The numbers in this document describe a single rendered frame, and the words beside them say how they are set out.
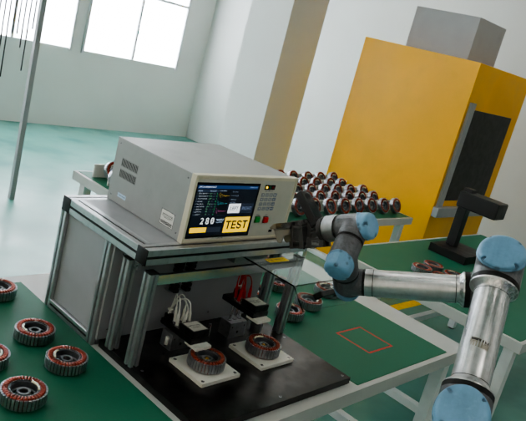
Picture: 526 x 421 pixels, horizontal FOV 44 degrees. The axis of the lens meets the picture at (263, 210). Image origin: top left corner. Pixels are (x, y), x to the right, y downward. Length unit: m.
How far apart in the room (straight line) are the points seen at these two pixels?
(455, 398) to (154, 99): 8.48
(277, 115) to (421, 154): 1.35
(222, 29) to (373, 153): 4.69
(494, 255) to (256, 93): 4.43
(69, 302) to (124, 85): 7.34
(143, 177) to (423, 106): 3.76
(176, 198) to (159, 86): 7.81
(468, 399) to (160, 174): 1.03
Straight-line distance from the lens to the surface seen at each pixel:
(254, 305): 2.08
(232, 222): 1.96
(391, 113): 5.61
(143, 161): 1.99
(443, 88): 5.41
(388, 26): 8.02
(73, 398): 1.77
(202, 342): 1.97
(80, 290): 2.05
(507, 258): 1.67
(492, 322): 1.61
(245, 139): 5.94
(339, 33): 8.40
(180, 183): 1.85
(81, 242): 2.03
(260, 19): 6.01
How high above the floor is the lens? 1.71
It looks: 14 degrees down
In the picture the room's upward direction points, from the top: 15 degrees clockwise
